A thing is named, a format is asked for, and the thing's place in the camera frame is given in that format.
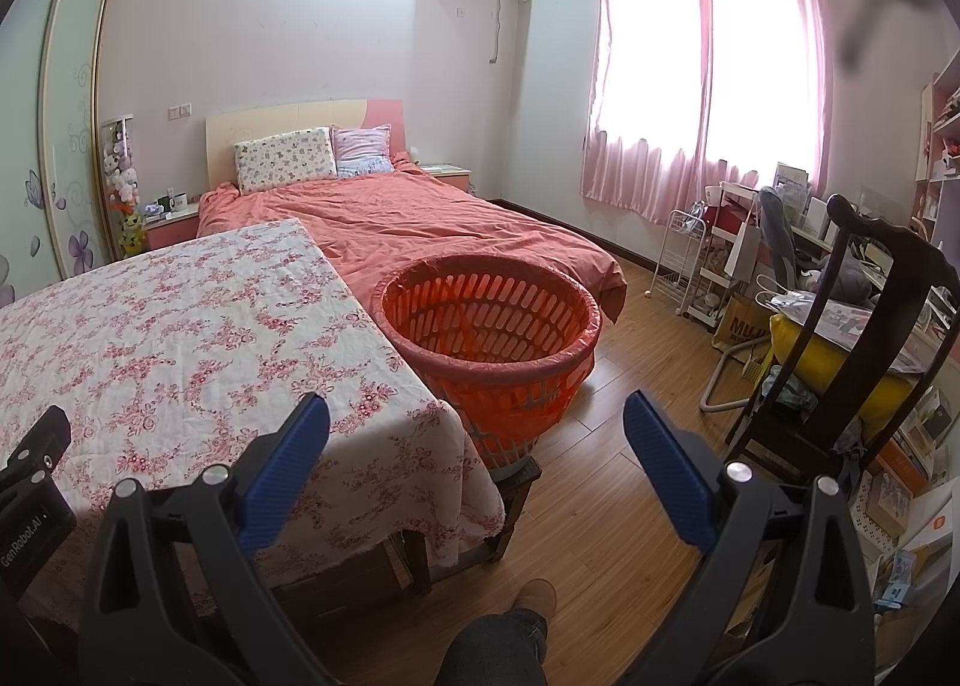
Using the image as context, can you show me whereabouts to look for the cream and pink headboard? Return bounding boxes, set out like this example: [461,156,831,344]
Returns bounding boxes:
[205,98,406,191]

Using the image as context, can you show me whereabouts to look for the bed with salmon duvet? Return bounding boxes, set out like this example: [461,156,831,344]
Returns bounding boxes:
[196,157,627,323]

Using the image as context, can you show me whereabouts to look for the white bookshelf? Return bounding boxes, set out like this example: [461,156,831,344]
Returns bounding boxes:
[911,49,960,237]

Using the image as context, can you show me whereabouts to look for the yellow cushion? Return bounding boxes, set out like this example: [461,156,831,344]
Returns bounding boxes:
[769,315,920,417]

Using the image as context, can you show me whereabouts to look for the brown paper bag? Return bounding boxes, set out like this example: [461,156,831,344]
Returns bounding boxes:
[712,292,773,353]

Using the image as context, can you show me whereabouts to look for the orange and white box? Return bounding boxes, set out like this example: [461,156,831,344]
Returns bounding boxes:
[896,483,960,559]

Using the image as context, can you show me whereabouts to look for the white wire cart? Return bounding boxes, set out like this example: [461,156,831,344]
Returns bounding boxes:
[651,208,706,316]

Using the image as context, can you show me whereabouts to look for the hanging plush toys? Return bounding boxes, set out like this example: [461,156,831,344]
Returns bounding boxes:
[101,118,147,258]

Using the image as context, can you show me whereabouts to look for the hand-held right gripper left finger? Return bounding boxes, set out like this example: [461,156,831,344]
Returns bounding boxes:
[79,392,335,686]

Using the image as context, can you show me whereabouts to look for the floral print pillow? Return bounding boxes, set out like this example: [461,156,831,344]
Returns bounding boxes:
[234,127,338,194]

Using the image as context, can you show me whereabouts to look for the pink curtain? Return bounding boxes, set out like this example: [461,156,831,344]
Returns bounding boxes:
[581,0,713,221]
[701,0,835,188]

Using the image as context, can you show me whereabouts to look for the orange plastic basket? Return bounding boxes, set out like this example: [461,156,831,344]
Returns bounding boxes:
[371,252,603,466]

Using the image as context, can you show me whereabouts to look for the white paper bag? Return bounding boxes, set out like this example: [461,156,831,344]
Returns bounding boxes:
[726,213,764,281]

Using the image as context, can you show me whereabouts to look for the white storage trolley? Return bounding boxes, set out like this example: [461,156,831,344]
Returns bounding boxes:
[688,180,762,327]

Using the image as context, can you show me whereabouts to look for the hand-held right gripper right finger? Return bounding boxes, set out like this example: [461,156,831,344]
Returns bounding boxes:
[622,390,875,686]

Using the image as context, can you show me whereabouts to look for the dark wooden chair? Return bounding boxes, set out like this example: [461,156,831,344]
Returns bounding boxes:
[724,195,950,500]

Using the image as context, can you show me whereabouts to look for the person's leg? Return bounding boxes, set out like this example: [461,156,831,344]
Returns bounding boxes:
[431,607,548,686]

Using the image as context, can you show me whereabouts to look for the pink nightstand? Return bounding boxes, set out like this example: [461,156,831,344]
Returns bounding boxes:
[142,202,202,252]

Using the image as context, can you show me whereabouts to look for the grey office chair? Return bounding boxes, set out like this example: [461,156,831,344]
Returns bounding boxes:
[757,185,811,282]

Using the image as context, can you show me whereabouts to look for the pink striped pillow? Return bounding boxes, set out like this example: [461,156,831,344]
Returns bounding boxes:
[331,124,395,177]

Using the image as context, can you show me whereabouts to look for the cream nightstand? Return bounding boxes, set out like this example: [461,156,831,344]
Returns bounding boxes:
[420,163,473,194]

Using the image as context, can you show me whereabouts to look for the newspaper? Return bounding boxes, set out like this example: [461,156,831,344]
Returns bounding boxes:
[769,288,931,365]

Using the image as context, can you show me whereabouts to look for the dark wooden stool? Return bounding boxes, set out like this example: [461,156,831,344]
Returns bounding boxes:
[491,457,542,559]

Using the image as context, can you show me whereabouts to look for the floral tablecloth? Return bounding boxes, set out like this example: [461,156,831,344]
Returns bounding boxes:
[0,217,505,612]

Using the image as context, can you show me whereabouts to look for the sliding door wardrobe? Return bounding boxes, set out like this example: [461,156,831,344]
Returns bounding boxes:
[0,0,113,312]

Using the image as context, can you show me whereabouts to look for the person's brown shoe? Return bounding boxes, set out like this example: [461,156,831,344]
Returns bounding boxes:
[504,577,557,623]

